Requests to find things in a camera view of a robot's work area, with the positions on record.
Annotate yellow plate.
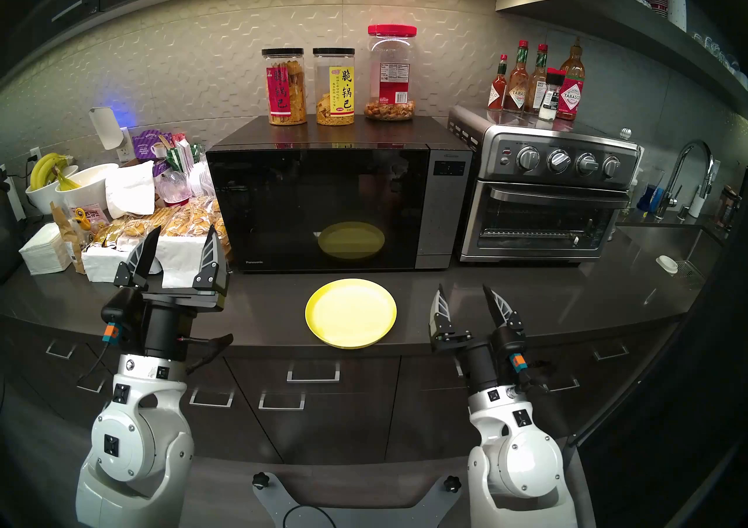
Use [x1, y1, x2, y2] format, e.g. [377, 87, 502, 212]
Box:
[304, 278, 398, 350]

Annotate small white bowl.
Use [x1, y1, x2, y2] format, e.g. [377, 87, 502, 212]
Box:
[25, 165, 79, 215]

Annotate white napkin stack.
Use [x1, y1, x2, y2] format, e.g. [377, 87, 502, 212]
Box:
[19, 223, 74, 276]

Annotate orange-brown hot sauce bottle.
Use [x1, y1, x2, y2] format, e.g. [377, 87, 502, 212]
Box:
[503, 40, 531, 113]

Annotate large white bowl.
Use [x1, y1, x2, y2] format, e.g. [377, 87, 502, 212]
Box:
[57, 163, 120, 221]

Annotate dark wall shelf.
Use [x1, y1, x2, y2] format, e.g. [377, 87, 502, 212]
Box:
[496, 0, 748, 118]

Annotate white cardboard snack box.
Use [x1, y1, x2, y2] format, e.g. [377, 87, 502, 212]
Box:
[81, 229, 231, 289]

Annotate snack jar yellow label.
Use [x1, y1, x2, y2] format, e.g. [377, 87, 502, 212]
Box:
[312, 47, 356, 127]

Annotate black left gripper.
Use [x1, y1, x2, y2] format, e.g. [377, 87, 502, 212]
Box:
[113, 225, 230, 359]

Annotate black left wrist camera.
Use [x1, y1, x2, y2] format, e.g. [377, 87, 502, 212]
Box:
[101, 286, 146, 343]

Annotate black cap spice shaker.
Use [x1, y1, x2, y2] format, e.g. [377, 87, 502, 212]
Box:
[538, 68, 566, 121]

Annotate small red Tabasco bottle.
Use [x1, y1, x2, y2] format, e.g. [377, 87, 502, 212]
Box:
[487, 54, 509, 112]

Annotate green white sachet box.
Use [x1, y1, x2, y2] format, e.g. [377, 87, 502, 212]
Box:
[167, 134, 206, 174]

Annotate clear plastic cutlery pack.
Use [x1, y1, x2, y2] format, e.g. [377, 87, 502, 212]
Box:
[190, 160, 215, 197]

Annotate yellow banana bunch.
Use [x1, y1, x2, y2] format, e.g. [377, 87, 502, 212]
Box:
[29, 152, 82, 191]

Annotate snack jar red label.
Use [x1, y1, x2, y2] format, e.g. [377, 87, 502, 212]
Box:
[261, 48, 308, 126]

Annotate brown kraft paper bag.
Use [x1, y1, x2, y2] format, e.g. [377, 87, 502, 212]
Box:
[50, 201, 88, 274]

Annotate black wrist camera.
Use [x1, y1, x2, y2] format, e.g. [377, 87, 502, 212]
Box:
[490, 327, 553, 393]
[101, 286, 146, 343]

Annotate brown glass bottle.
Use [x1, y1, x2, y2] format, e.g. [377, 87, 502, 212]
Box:
[716, 185, 743, 229]

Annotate chrome kitchen faucet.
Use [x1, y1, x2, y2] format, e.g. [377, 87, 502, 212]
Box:
[654, 139, 715, 221]

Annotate pale brown hot sauce bottle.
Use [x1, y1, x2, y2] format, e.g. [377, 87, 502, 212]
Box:
[524, 44, 550, 115]

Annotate black steel Panasonic microwave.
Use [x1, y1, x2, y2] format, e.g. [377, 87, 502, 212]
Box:
[206, 115, 473, 274]

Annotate black countertop appliance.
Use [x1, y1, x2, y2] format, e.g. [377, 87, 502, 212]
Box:
[0, 179, 24, 282]

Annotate white plug-in device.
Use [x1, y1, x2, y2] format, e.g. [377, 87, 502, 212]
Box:
[89, 107, 124, 150]

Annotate pink snack packet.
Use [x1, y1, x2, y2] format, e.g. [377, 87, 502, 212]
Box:
[73, 205, 112, 229]

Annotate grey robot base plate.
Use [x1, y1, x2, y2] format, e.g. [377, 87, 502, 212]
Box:
[252, 471, 462, 528]

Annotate large red Tabasco bottle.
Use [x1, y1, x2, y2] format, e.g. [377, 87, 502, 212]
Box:
[556, 37, 586, 121]

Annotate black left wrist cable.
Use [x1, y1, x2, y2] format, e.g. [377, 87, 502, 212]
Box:
[186, 333, 234, 374]

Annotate white paper bag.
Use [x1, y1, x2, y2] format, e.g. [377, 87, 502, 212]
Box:
[104, 160, 157, 219]

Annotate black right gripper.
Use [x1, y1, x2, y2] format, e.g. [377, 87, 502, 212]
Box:
[428, 284, 527, 395]

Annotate dark lower drawer cabinets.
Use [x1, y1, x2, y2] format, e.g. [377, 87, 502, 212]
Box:
[0, 316, 684, 466]

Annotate stainless steel toaster oven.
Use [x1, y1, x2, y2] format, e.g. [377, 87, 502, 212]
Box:
[448, 104, 642, 264]

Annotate large clear jar red lid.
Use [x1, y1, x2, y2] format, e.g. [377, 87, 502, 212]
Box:
[365, 24, 418, 122]

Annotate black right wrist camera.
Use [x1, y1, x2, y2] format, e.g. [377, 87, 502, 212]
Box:
[490, 327, 553, 393]

